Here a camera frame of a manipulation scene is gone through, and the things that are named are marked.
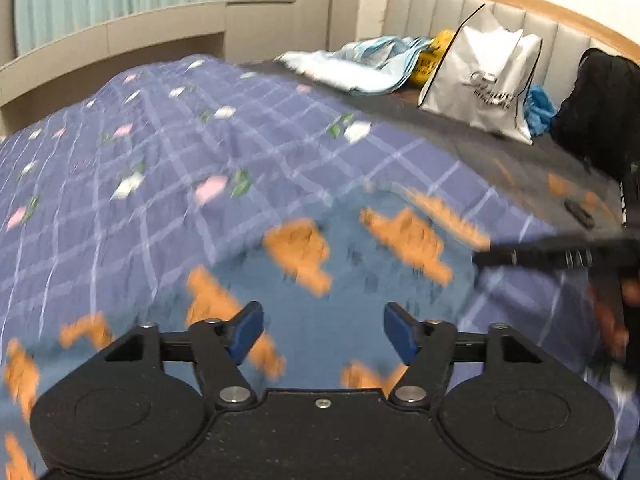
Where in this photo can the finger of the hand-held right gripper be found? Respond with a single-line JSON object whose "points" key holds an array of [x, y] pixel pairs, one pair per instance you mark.
{"points": [[540, 255]]}

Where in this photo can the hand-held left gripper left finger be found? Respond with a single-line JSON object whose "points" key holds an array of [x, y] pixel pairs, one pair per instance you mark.
{"points": [[247, 332]]}

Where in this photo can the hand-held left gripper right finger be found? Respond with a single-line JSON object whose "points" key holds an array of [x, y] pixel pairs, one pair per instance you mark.
{"points": [[400, 332]]}

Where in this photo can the blue pants with orange print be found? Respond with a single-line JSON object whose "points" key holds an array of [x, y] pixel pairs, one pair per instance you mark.
{"points": [[350, 280]]}

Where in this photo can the person's right hand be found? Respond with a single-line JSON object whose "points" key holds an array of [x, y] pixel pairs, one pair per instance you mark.
{"points": [[614, 332]]}

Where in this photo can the small black object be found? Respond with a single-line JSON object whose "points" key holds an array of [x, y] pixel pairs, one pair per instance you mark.
{"points": [[580, 214]]}

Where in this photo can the blue crumpled cloth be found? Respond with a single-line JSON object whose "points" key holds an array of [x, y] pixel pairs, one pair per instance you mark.
{"points": [[540, 107]]}

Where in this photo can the dark grey bed sheet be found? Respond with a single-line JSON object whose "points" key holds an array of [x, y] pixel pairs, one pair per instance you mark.
{"points": [[450, 130]]}

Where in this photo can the black backpack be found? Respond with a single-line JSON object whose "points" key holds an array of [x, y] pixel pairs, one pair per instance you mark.
{"points": [[600, 105]]}

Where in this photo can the white tote bag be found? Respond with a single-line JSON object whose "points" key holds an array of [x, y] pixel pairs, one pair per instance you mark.
{"points": [[485, 75]]}

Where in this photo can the purple plaid blanket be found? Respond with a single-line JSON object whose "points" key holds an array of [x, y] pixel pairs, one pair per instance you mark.
{"points": [[150, 160]]}

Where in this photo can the yellow bag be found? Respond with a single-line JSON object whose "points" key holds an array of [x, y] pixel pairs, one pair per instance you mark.
{"points": [[430, 67]]}

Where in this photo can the grey padded wooden headboard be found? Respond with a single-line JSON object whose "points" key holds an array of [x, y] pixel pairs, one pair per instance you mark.
{"points": [[435, 10]]}

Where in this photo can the light blue cloth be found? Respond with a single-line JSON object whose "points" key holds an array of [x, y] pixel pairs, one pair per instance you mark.
{"points": [[350, 67]]}

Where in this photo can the beige wooden headboard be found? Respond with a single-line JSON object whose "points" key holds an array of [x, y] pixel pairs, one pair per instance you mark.
{"points": [[150, 30]]}

